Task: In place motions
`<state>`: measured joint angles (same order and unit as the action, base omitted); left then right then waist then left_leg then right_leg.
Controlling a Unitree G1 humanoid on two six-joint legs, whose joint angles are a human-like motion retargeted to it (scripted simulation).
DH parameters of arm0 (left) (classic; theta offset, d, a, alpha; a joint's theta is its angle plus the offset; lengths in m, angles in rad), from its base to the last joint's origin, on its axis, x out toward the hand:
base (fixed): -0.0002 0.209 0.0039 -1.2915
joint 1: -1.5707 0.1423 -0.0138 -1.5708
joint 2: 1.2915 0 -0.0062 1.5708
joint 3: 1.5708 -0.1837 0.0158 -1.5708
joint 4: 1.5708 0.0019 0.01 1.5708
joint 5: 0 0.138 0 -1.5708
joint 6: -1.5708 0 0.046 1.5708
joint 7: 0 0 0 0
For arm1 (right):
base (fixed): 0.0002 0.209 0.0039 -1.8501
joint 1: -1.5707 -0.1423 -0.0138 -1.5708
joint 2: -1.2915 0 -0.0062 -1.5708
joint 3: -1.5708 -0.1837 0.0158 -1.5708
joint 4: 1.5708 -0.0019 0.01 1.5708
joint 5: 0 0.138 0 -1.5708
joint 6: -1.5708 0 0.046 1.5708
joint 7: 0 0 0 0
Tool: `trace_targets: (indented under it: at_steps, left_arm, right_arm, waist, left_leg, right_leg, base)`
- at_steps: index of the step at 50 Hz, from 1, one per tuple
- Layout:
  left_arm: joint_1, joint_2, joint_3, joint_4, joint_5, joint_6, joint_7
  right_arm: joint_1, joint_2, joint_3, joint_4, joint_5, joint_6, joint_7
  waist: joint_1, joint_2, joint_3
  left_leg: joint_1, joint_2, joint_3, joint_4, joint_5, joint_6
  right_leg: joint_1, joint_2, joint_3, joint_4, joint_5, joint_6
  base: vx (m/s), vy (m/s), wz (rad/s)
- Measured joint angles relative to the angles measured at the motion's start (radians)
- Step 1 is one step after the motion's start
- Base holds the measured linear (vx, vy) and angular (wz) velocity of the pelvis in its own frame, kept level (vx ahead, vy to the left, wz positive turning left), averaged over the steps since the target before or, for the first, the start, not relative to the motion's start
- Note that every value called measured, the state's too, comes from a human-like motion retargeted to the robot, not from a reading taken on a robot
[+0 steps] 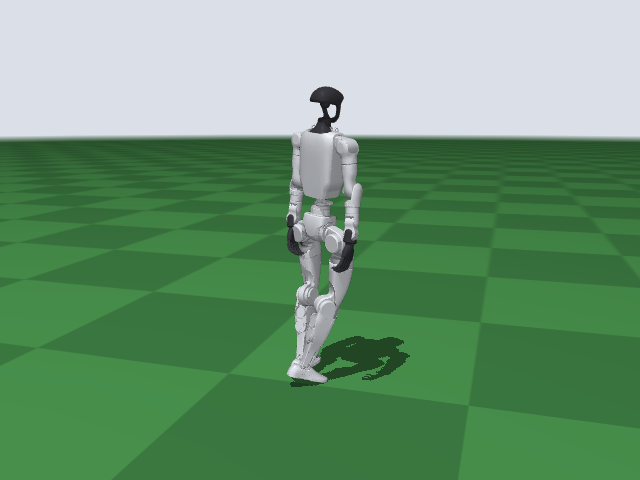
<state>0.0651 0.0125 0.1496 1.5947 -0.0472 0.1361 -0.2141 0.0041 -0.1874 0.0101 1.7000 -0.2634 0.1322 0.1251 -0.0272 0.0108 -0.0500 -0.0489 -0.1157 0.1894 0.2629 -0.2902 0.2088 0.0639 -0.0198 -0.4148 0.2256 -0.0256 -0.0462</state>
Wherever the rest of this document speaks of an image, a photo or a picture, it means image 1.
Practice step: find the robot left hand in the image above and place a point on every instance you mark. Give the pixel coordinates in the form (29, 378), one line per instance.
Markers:
(293, 246)

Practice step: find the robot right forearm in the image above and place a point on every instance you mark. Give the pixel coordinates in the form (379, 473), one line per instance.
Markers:
(352, 211)

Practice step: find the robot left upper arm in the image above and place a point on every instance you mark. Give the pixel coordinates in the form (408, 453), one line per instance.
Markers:
(296, 159)

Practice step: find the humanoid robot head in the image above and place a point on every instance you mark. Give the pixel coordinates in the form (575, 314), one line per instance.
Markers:
(326, 96)

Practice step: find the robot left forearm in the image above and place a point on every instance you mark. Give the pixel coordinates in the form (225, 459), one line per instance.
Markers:
(296, 200)

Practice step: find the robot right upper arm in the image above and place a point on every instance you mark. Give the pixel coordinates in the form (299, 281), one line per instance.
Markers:
(347, 149)

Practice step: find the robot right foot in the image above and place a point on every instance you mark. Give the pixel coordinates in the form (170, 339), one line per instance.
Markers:
(296, 371)

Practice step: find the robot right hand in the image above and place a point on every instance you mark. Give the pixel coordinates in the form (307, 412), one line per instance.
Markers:
(347, 253)

